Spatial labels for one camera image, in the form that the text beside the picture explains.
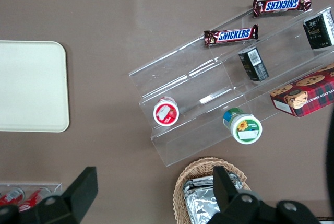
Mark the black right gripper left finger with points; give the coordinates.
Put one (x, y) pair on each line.
(81, 192)

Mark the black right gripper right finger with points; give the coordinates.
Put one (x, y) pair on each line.
(225, 190)

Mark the light woven wicker basket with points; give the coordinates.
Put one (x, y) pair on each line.
(182, 182)

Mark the beige plastic tray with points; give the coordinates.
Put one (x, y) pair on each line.
(31, 85)

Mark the clear acrylic bottle rack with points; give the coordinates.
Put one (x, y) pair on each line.
(56, 186)

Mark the foil wrapped package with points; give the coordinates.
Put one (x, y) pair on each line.
(195, 182)
(201, 207)

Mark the green sunflower lid cup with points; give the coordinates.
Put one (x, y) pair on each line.
(245, 130)

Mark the red strawberry yogurt cup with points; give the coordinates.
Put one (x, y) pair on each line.
(166, 113)

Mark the clear acrylic stepped shelf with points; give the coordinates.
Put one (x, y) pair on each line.
(198, 83)

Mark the red tartan cookie box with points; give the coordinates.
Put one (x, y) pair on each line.
(305, 93)

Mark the small black barcode box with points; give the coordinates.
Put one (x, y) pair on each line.
(253, 64)

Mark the Snickers chocolate bar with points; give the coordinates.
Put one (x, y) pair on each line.
(231, 35)
(281, 4)

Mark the large black tea box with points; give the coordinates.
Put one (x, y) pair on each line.
(318, 29)

